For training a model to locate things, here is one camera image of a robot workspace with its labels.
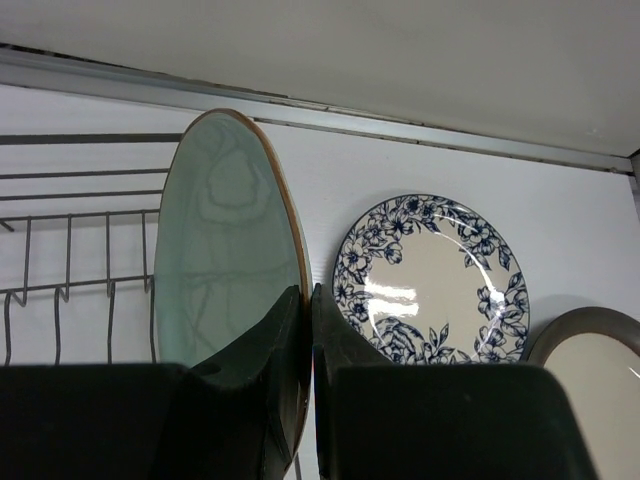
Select blue floral plate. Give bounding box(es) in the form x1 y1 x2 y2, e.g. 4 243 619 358
332 194 530 365

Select grey wire dish rack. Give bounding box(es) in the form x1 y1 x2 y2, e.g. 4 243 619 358
1 133 179 366

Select green glazed plate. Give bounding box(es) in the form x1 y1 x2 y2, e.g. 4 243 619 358
152 107 314 401

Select brown rimmed cream plate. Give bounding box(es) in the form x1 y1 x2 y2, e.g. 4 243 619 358
528 307 639 379

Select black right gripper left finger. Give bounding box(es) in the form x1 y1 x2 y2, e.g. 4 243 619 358
191 286 305 479

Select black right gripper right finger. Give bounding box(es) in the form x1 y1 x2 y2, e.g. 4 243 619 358
311 283 396 479

